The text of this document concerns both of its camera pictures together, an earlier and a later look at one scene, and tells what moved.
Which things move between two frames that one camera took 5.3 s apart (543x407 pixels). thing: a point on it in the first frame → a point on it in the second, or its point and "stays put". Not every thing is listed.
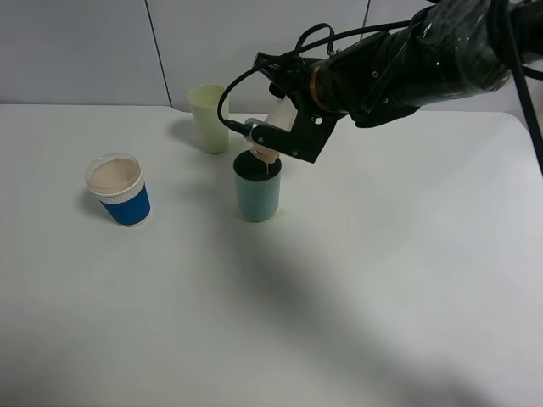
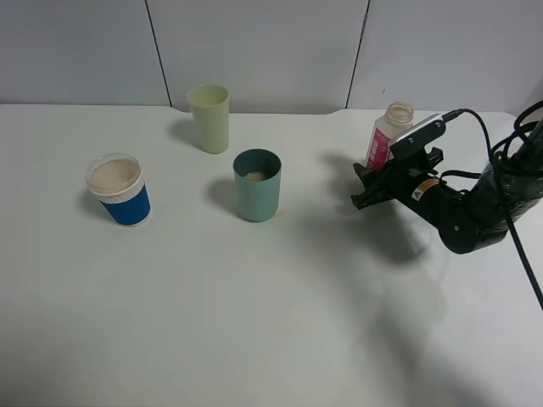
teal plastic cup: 257,192 stays put
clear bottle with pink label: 282,116 → 397,121
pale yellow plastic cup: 211,134 stays put
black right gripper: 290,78 → 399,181
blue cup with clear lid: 116,181 stays put
